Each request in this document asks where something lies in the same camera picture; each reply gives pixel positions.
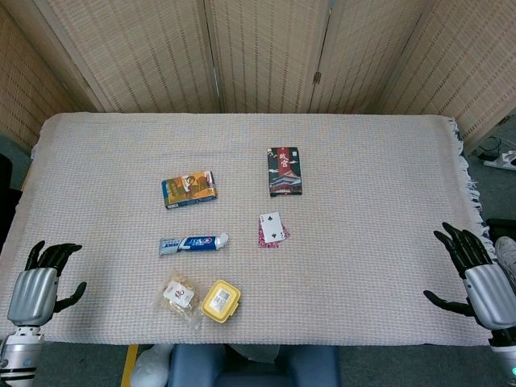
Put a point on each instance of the beige woven tablecloth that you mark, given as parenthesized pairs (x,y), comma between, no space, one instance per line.
(342,262)

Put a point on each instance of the clear snack bag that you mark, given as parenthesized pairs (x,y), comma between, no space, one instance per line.
(177,298)

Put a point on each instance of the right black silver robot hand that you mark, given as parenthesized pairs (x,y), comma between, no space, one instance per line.
(489,294)

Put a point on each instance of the blue white toothpaste tube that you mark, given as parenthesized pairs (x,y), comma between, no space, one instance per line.
(193,243)

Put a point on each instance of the orange blue card box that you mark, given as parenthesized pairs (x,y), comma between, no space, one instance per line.
(189,189)

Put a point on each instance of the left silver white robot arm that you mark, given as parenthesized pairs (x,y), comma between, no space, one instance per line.
(18,354)

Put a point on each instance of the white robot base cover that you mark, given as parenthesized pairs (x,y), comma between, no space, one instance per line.
(151,369)

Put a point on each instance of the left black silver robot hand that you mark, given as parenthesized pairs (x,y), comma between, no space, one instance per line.
(34,290)

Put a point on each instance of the metal screen hinge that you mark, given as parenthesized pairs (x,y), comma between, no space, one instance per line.
(317,77)

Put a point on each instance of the red backed playing card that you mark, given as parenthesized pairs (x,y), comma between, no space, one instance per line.
(266,245)
(287,234)

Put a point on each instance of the dark red palace card box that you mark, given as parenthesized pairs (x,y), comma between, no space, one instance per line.
(284,173)

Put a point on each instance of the grey sneaker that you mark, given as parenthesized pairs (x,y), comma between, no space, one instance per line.
(507,258)

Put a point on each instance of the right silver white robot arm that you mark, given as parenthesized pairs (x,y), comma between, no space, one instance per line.
(506,354)

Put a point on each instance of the two of clubs playing card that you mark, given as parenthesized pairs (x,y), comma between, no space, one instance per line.
(272,226)

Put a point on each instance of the blue robot base seat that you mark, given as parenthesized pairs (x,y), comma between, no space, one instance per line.
(250,371)

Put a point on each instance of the woven folding screen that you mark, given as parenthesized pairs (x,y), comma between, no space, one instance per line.
(153,52)

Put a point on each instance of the yellow lidded green container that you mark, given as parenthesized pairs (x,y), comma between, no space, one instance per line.
(219,302)

